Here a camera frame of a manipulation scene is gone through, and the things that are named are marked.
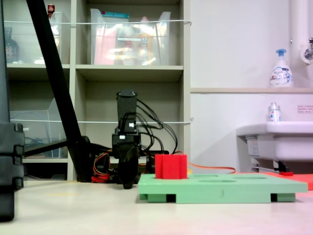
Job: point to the red cross columnar block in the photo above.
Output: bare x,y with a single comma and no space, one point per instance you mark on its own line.
171,166

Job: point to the green shape hole board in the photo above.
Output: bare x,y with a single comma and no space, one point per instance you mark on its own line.
220,189

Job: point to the beige shelf unit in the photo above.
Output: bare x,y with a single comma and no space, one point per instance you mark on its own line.
129,73

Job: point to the black tripod brace bar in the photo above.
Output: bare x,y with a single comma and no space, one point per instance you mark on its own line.
46,147

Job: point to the clear bin with supplies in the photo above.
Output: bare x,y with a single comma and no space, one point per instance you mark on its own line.
129,41

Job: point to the pink capped bottle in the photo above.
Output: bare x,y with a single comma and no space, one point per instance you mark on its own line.
145,39

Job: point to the notched black tripod leg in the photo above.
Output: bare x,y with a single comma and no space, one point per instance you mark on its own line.
8,171

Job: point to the clear plastic bin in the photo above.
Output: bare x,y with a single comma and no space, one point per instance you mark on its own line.
57,31

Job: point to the white sink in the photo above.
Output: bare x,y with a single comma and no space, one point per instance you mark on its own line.
281,142

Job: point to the small clear sanitizer bottle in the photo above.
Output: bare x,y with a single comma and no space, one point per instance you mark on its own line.
274,115

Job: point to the dark glass bottle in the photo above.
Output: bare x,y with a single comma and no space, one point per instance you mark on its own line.
11,49

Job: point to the red capped bottle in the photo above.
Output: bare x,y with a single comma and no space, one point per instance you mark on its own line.
51,11

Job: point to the white blue soap dispenser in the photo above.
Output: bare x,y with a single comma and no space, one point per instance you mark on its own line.
281,73

